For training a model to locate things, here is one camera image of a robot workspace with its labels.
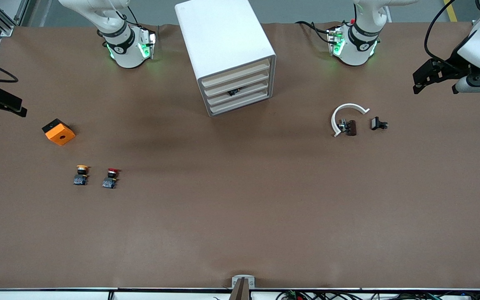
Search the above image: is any red push button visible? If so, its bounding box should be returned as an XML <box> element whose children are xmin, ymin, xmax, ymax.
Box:
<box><xmin>101</xmin><ymin>167</ymin><xmax>122</xmax><ymax>190</ymax></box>

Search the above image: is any orange button box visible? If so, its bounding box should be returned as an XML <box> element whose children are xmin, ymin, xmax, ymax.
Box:
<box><xmin>42</xmin><ymin>118</ymin><xmax>76</xmax><ymax>146</ymax></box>

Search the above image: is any yellow push button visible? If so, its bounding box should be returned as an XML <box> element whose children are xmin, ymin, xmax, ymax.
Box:
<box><xmin>73</xmin><ymin>165</ymin><xmax>91</xmax><ymax>186</ymax></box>

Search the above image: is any brown black small connector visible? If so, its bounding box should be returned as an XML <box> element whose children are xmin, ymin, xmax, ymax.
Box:
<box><xmin>338</xmin><ymin>119</ymin><xmax>358</xmax><ymax>137</ymax></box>

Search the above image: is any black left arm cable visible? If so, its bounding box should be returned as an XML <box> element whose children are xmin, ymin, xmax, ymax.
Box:
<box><xmin>425</xmin><ymin>0</ymin><xmax>460</xmax><ymax>62</ymax></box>

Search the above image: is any white curved plastic ring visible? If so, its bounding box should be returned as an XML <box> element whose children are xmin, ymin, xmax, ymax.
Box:
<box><xmin>331</xmin><ymin>103</ymin><xmax>370</xmax><ymax>138</ymax></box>

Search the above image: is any black base cable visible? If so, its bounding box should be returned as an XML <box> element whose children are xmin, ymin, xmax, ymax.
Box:
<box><xmin>296</xmin><ymin>20</ymin><xmax>335</xmax><ymax>45</ymax></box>

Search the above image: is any white table edge rail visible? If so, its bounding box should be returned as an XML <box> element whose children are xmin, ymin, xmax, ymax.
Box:
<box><xmin>0</xmin><ymin>287</ymin><xmax>480</xmax><ymax>300</ymax></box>

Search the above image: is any black cable bundle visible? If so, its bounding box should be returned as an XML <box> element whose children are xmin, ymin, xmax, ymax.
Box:
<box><xmin>275</xmin><ymin>290</ymin><xmax>480</xmax><ymax>300</ymax></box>

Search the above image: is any grey metal table bracket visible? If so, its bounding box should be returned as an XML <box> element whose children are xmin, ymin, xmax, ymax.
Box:
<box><xmin>231</xmin><ymin>275</ymin><xmax>255</xmax><ymax>289</ymax></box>

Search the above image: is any brown mounting post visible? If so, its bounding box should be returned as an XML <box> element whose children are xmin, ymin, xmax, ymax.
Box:
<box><xmin>228</xmin><ymin>278</ymin><xmax>251</xmax><ymax>300</ymax></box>

